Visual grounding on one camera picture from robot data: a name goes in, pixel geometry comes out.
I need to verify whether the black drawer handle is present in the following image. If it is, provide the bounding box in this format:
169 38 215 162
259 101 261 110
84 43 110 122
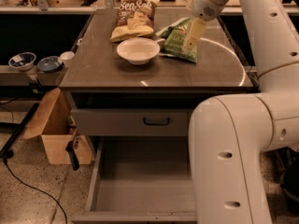
143 118 171 126

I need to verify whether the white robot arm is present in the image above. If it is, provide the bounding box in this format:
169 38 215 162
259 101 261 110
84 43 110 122
189 0 299 224

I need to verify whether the black handled tool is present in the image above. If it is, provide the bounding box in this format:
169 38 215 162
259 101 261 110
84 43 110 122
65 128 79 171

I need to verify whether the cardboard box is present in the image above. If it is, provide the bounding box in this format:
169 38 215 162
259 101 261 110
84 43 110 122
21 87 93 166

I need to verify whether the open grey lower drawer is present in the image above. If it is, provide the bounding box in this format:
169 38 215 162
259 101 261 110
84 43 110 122
72 137 197 224

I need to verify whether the green jalapeno chip bag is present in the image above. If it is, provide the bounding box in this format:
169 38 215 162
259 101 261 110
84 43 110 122
156 17 197 63

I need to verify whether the dark blue bowl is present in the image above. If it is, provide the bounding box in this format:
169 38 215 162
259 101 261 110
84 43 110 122
36 56 62 73

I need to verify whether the grey drawer cabinet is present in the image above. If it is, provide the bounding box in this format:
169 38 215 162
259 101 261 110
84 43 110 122
60 9 254 149

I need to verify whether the small white cup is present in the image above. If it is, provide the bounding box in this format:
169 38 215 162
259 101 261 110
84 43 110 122
60 51 75 67

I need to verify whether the black bag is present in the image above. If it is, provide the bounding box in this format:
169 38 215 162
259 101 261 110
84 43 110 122
275 147 299 216

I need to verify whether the brown sea salt chip bag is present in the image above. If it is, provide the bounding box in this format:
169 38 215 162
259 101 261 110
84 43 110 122
110 0 160 42

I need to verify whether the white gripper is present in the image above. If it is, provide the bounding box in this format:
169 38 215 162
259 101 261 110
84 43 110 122
182 0 229 51

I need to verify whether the black floor cable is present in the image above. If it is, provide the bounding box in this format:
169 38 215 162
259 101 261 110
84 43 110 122
2 156 69 224

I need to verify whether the grey upper drawer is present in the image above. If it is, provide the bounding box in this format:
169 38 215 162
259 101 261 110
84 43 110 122
71 109 191 137

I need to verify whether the blue and white bowl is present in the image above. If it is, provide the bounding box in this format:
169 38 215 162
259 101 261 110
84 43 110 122
8 52 36 71

